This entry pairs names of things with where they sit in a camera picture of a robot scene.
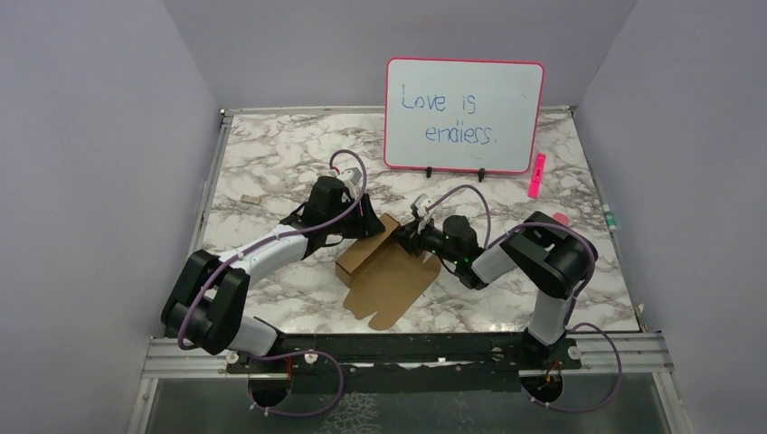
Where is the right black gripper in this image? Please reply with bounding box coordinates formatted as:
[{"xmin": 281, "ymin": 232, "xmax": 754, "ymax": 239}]
[{"xmin": 389, "ymin": 215, "xmax": 460, "ymax": 265}]

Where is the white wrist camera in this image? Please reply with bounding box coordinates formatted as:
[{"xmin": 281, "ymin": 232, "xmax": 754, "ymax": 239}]
[
  {"xmin": 337, "ymin": 167, "xmax": 364, "ymax": 189},
  {"xmin": 411, "ymin": 193, "xmax": 432, "ymax": 233}
]

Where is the green white marker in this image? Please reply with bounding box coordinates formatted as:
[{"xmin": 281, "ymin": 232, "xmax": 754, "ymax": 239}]
[{"xmin": 602, "ymin": 204, "xmax": 617, "ymax": 232}]

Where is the pink framed whiteboard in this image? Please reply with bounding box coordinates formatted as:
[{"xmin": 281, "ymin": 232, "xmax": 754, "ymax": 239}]
[{"xmin": 383, "ymin": 57, "xmax": 545, "ymax": 175}]

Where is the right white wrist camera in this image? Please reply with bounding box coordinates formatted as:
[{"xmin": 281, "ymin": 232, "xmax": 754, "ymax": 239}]
[{"xmin": 411, "ymin": 193, "xmax": 432, "ymax": 233}]

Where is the small wooden block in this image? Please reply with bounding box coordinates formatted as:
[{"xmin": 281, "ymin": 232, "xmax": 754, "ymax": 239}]
[{"xmin": 240, "ymin": 194, "xmax": 260, "ymax": 206}]

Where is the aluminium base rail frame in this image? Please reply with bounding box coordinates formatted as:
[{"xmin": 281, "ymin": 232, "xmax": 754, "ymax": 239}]
[{"xmin": 128, "ymin": 326, "xmax": 692, "ymax": 433}]

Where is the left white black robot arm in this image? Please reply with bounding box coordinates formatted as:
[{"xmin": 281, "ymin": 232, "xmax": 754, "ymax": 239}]
[{"xmin": 160, "ymin": 175, "xmax": 384, "ymax": 372}]

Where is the pink grey eraser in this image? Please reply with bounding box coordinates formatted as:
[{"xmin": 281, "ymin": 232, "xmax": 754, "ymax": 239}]
[{"xmin": 552, "ymin": 212, "xmax": 569, "ymax": 225}]

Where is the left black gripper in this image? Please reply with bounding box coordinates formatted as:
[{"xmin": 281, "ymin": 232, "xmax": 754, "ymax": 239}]
[{"xmin": 326, "ymin": 193, "xmax": 385, "ymax": 239}]

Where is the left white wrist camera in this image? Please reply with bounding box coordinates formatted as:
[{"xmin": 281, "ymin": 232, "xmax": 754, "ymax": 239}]
[{"xmin": 337, "ymin": 167, "xmax": 364, "ymax": 189}]

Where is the pink highlighter marker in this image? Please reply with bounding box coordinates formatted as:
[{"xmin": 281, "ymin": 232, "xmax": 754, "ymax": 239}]
[{"xmin": 527, "ymin": 153, "xmax": 547, "ymax": 199}]

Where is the brown cardboard box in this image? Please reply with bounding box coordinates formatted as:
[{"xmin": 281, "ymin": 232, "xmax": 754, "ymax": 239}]
[{"xmin": 336, "ymin": 213, "xmax": 442, "ymax": 331}]

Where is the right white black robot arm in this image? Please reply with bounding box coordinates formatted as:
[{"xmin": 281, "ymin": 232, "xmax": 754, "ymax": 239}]
[{"xmin": 393, "ymin": 212, "xmax": 598, "ymax": 368}]

